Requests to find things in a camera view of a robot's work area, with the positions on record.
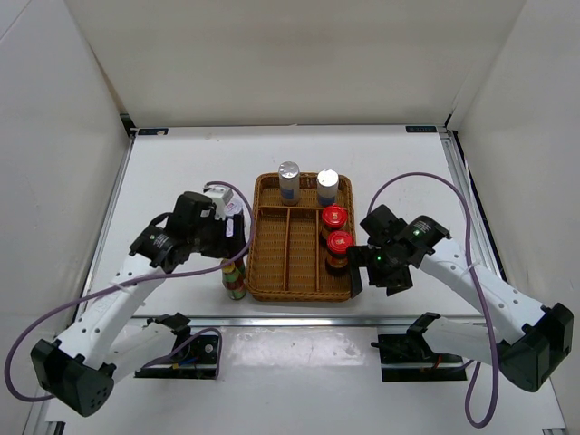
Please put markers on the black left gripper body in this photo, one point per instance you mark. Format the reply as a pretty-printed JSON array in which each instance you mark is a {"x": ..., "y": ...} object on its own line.
[{"x": 210, "y": 239}]

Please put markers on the yellow-cap sauce bottle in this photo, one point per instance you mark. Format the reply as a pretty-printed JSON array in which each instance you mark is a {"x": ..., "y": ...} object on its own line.
[
  {"x": 240, "y": 267},
  {"x": 233, "y": 281}
]

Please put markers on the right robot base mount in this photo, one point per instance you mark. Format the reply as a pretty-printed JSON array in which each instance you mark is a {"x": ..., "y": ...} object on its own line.
[{"x": 402, "y": 360}]

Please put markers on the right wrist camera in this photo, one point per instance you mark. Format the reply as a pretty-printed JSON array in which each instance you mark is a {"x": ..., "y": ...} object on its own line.
[{"x": 382, "y": 226}]

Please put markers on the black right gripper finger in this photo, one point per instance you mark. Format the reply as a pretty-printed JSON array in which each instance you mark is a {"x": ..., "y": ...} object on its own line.
[
  {"x": 398, "y": 284},
  {"x": 358, "y": 257}
]

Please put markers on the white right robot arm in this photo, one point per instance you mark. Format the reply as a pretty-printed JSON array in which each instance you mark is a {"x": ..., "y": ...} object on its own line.
[{"x": 525, "y": 339}]

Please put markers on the far grey-lid spice jar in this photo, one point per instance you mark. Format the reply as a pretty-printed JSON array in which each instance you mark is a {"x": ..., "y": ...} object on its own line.
[{"x": 235, "y": 207}]

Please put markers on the red-lid sauce jar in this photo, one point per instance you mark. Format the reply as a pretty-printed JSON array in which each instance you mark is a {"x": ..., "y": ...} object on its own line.
[
  {"x": 333, "y": 218},
  {"x": 337, "y": 243}
]

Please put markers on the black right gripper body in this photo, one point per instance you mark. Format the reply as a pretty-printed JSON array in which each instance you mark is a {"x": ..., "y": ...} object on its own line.
[{"x": 383, "y": 263}]

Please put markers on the brown wicker divided tray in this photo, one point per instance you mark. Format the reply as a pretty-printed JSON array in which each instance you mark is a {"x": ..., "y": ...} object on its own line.
[{"x": 286, "y": 261}]

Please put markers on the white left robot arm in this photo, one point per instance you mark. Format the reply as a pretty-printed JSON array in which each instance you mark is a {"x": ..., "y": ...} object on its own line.
[{"x": 83, "y": 363}]

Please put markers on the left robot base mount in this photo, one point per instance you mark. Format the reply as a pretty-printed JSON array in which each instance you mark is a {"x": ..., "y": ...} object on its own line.
[{"x": 197, "y": 356}]

